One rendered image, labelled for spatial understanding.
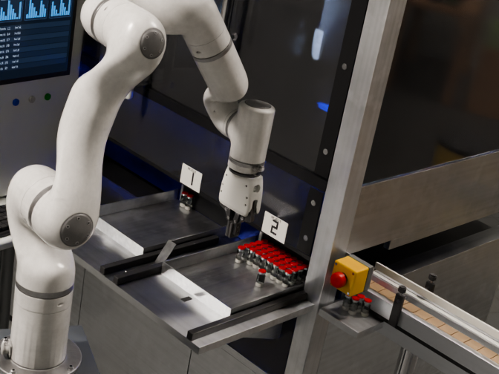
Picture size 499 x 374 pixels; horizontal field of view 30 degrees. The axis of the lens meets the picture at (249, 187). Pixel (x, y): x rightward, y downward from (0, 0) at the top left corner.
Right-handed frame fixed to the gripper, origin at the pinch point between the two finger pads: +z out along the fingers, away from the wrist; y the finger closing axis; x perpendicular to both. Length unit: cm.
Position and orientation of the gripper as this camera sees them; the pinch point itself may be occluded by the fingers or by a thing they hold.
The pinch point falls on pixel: (233, 228)
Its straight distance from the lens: 222.6
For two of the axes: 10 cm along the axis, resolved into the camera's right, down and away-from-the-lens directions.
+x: -7.0, 1.5, -7.0
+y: -6.9, -3.9, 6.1
